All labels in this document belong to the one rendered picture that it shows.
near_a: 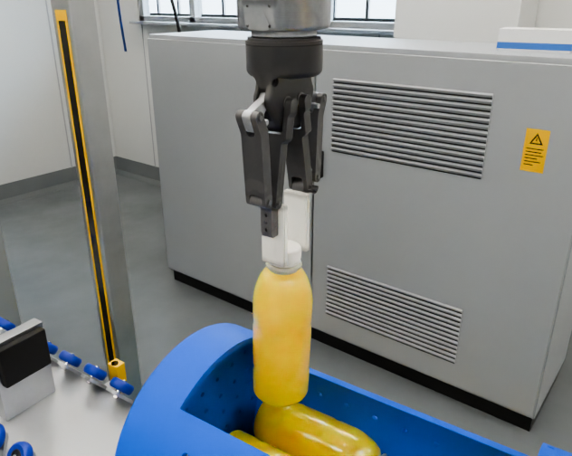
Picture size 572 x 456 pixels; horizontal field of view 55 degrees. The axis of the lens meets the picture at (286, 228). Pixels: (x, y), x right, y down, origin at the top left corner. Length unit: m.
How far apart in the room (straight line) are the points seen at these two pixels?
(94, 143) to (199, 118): 1.68
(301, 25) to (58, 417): 0.83
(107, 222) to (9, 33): 4.01
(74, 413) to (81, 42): 0.71
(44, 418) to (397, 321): 1.70
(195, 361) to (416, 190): 1.67
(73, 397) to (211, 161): 1.93
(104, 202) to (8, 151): 4.01
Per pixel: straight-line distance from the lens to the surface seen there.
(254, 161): 0.53
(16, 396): 1.13
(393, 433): 0.79
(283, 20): 0.52
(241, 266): 2.97
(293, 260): 0.61
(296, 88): 0.56
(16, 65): 5.25
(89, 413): 1.11
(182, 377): 0.66
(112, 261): 1.34
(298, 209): 0.61
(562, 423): 2.67
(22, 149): 5.32
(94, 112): 1.24
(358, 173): 2.34
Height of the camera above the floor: 1.62
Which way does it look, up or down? 23 degrees down
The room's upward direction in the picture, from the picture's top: straight up
